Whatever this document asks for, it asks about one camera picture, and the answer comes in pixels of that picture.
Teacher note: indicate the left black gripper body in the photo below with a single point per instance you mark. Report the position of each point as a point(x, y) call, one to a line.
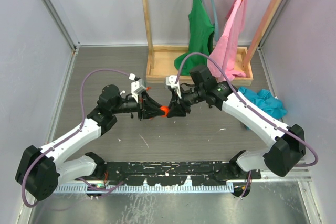
point(140, 107)

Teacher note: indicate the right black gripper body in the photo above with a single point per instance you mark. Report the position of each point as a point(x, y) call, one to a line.
point(188, 98)

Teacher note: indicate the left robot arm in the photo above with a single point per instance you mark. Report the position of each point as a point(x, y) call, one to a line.
point(42, 169)

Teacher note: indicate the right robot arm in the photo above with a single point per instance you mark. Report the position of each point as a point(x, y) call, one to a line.
point(282, 151)

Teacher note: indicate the wooden clothes rack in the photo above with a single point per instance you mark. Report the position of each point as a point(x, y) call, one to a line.
point(161, 58)

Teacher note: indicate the pink shirt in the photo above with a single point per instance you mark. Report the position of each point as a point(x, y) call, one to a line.
point(225, 51)

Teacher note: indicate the green shirt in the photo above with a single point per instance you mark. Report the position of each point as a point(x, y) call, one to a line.
point(201, 32)

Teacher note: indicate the teal cloth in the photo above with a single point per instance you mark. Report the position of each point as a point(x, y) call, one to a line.
point(264, 100)

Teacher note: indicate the grey blue hanger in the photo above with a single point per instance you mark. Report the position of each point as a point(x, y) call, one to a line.
point(214, 20)

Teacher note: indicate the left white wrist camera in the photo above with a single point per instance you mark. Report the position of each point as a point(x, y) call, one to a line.
point(137, 88)

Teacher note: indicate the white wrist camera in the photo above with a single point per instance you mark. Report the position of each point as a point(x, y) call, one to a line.
point(137, 88)
point(173, 83)

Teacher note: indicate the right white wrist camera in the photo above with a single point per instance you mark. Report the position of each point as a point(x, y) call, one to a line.
point(173, 83)

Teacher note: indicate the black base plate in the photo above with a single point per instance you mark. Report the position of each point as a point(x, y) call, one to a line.
point(201, 173)

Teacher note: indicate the white slotted cable duct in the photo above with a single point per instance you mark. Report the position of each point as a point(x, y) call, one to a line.
point(79, 188)

